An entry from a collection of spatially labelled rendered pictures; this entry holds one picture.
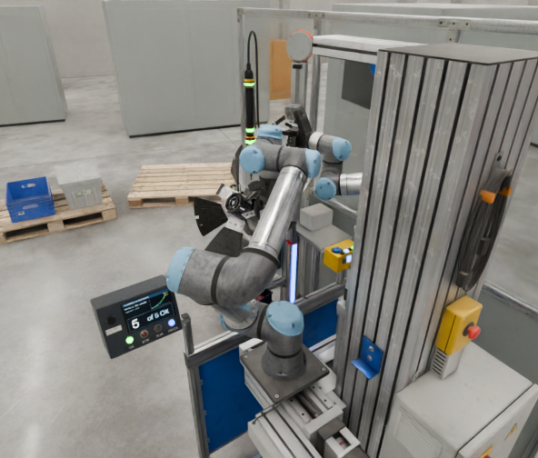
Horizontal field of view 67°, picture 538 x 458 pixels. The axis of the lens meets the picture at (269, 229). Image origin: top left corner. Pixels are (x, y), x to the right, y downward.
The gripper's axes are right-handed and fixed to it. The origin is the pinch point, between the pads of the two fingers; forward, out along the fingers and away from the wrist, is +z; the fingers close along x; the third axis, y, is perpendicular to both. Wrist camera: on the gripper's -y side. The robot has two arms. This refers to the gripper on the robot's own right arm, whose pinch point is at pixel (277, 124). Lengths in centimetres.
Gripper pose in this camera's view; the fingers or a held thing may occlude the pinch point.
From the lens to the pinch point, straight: 172.2
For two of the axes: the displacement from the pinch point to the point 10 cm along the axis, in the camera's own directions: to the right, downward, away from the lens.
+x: 7.2, -3.5, 6.0
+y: 0.0, 8.7, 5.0
